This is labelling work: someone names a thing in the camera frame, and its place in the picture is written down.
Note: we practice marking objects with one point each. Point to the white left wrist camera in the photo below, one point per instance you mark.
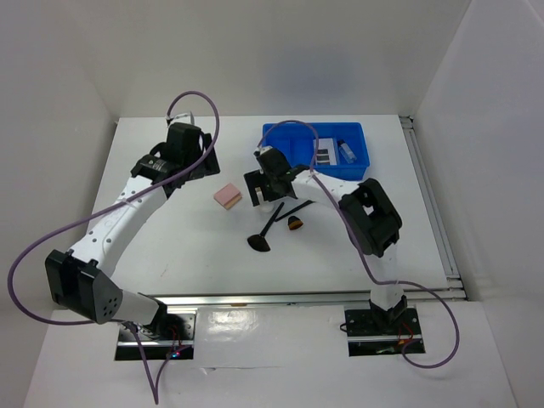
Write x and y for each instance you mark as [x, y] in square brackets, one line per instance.
[184, 117]

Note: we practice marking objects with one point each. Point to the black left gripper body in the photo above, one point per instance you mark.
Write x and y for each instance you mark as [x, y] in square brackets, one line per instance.
[193, 157]

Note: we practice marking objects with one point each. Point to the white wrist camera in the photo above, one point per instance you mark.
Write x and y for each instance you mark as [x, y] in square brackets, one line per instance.
[184, 117]
[260, 150]

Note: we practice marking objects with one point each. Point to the aluminium front rail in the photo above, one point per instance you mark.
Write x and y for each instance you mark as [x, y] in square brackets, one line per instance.
[301, 298]

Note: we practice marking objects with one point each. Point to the small clear bottle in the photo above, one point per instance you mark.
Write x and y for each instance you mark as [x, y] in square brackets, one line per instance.
[347, 153]

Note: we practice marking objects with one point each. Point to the aluminium rail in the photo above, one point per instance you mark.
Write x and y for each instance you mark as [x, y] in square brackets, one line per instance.
[301, 298]
[455, 284]

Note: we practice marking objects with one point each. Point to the short brown kabuki brush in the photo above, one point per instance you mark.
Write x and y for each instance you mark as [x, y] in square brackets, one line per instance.
[294, 223]

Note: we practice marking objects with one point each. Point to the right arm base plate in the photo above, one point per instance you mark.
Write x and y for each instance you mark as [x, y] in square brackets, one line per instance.
[365, 338]

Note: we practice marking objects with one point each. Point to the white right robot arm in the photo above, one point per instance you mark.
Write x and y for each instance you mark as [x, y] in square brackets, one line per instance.
[370, 218]

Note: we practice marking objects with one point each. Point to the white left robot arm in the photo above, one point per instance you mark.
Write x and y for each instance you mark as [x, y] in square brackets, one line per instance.
[80, 278]

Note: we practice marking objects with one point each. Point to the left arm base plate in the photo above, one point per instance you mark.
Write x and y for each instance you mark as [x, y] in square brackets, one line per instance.
[178, 343]

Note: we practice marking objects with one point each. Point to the aluminium right side rail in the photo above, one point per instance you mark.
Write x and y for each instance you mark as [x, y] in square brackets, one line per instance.
[455, 284]

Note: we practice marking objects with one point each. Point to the blue plastic organizer bin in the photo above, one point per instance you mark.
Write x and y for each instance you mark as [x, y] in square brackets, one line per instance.
[296, 142]

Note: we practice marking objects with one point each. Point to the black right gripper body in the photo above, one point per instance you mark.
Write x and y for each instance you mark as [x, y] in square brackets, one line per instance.
[271, 190]

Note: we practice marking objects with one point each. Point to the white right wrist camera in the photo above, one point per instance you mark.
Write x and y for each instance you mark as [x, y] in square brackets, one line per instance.
[260, 150]

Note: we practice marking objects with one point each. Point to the black fan makeup brush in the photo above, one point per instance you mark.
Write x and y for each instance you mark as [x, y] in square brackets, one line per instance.
[258, 241]

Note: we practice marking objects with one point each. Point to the slim black makeup brush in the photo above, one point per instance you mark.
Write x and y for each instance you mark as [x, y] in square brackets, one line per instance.
[294, 210]

